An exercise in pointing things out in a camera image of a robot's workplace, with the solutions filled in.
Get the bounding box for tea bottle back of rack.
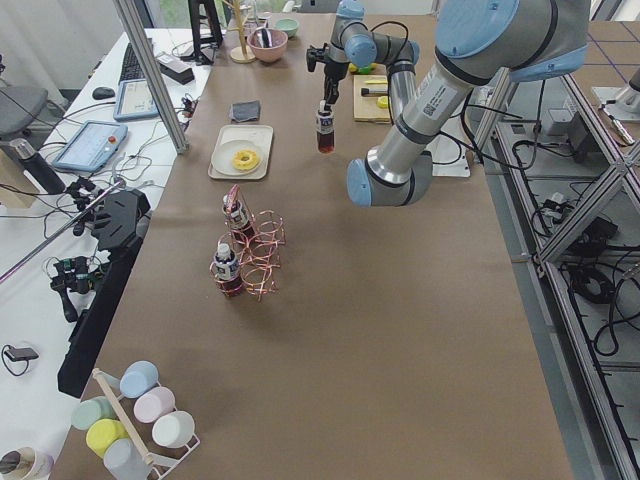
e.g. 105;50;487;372
222;195;255;243

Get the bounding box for blue cup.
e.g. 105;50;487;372
119;360;159;399

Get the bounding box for mint green bowl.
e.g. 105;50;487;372
275;18;299;39

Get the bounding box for black water bottle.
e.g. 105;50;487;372
9;138;66;194

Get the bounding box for black computer mouse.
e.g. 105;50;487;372
92;87;116;100

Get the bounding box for green cup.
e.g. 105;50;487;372
71;396;117;431

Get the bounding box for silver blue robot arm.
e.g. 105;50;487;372
307;1;590;207

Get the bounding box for grey cup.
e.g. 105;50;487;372
103;439;151;480

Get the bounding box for white wire cup rack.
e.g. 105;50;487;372
112;385;201;479

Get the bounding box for tea bottle of rack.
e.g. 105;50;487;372
222;195;255;243
213;243;243;297

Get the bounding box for teach pendant tablet near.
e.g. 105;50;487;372
52;121;128;173

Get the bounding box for wooden mug tree stand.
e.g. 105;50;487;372
222;0;256;64

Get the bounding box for half lemon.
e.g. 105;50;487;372
376;96;389;109

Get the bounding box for tea bottle front of rack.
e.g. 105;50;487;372
213;243;243;297

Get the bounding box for black keyboard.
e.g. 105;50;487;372
118;43;145;83

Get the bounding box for copper wire bottle rack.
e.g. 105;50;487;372
209;184;286;300

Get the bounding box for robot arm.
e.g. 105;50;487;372
591;71;639;146

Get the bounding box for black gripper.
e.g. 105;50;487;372
324;75;341;106

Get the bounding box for pink bowl with ice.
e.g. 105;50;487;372
248;28;288;63

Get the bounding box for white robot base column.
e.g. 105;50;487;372
427;81;495;178

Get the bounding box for beige serving tray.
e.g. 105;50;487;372
208;125;274;180

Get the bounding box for folded grey cloth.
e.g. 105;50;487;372
229;100;261;123

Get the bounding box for white cup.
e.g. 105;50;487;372
152;410;195;448

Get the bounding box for teach pendant tablet far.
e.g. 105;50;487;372
113;79;159;122

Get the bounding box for glazed donut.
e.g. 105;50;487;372
232;149;261;171

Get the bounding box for steel ice scoop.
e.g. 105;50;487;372
255;27;272;48

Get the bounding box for tea bottle white cap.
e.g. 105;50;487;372
316;100;335;154

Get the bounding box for teach pendant tablet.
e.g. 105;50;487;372
52;121;128;173
113;79;159;122

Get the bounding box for aluminium frame post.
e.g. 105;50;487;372
113;0;189;154

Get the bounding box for pink cup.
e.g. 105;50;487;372
133;386;176;423

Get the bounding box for white round plate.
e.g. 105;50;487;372
211;140;264;176

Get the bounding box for yellow cup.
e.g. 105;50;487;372
85;419;129;458

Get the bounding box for wooden rack handle rod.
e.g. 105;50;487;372
92;368;153;465

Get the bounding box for wooden cutting board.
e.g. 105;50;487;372
352;74;390;123

